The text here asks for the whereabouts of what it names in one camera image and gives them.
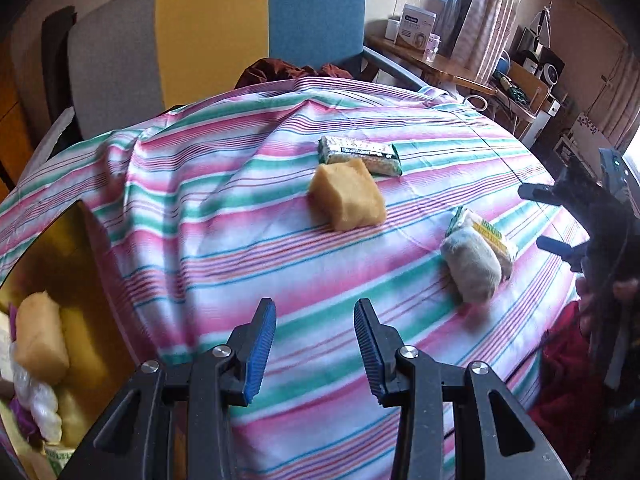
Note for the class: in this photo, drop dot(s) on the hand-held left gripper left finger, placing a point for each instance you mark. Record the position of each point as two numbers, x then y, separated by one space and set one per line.
260 355

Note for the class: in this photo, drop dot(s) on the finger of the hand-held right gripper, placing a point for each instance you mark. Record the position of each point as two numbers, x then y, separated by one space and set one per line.
537 191
555 249

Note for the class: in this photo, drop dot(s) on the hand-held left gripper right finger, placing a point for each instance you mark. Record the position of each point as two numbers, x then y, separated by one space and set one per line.
369 355

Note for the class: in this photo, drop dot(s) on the dark box with yellow inside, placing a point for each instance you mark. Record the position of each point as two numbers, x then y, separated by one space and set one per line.
75 270

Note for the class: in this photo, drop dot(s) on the yellow sponge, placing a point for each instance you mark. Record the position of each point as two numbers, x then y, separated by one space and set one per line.
347 197
40 340

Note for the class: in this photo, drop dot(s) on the white plastic bag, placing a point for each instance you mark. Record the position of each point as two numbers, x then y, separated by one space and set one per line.
42 405

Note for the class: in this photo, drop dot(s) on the green and white carton box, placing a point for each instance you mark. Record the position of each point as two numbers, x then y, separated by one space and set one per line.
57 460

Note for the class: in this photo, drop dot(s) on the person's right hand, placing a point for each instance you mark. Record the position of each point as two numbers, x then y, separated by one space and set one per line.
627 291

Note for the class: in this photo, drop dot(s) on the green and yellow snack packet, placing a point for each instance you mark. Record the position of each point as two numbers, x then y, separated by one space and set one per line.
492 235

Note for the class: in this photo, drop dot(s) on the red garment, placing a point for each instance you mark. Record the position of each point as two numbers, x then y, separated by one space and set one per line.
570 360

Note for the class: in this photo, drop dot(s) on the black speaker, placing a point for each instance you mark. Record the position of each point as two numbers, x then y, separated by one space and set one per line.
550 65

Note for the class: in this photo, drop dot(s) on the striped pink green cloth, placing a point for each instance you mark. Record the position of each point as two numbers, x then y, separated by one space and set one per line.
225 220

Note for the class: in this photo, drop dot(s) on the wooden desk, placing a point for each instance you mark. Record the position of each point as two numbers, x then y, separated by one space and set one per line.
430 62

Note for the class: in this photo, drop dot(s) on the patterned curtain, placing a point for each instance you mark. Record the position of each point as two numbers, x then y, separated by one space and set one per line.
480 20

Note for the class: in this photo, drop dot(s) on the white carton on desk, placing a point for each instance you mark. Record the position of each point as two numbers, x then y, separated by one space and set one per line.
415 25

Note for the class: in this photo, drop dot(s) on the purple packet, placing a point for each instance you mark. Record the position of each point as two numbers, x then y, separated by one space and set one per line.
20 412

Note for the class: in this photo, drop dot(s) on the red-brown crumpled cloth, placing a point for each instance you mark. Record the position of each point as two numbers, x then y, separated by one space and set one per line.
265 72

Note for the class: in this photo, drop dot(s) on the grey yellow blue chair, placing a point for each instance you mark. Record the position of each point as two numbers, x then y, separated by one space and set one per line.
310 15

